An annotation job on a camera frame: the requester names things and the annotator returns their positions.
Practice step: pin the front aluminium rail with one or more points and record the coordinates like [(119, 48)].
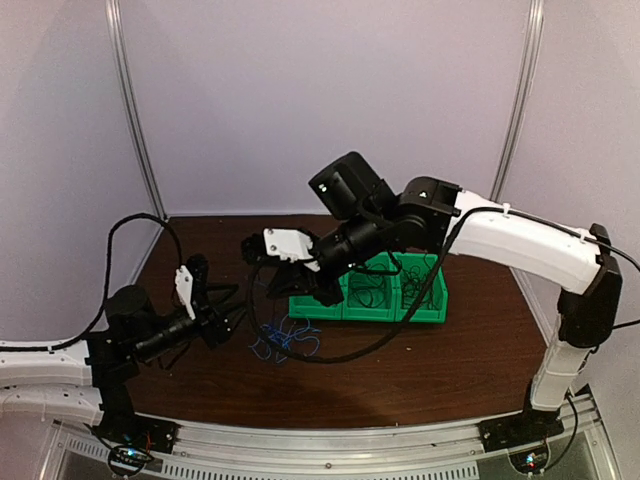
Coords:
[(450, 450)]

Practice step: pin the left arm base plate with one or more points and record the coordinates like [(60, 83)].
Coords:
[(144, 432)]

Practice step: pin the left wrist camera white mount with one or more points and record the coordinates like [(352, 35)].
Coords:
[(190, 279)]

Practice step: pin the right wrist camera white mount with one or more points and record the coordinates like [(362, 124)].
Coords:
[(284, 245)]

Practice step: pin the right aluminium frame post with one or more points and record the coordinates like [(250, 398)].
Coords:
[(529, 59)]

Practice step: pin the left aluminium frame post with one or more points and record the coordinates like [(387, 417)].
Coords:
[(116, 33)]

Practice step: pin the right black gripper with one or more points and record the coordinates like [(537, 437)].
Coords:
[(296, 278)]

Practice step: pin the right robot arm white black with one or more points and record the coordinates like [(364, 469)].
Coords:
[(443, 218)]

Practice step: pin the green bin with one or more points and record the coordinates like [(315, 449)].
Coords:
[(415, 268), (306, 307), (370, 297)]

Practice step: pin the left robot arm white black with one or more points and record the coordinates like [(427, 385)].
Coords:
[(83, 380)]

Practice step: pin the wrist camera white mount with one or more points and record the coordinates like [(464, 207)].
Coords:
[(190, 279), (284, 245)]

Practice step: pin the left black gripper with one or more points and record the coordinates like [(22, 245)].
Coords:
[(217, 328)]

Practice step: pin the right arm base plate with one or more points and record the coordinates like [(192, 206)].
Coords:
[(518, 429)]

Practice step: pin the aluminium frame post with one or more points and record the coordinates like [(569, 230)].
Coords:
[(529, 59), (116, 33)]

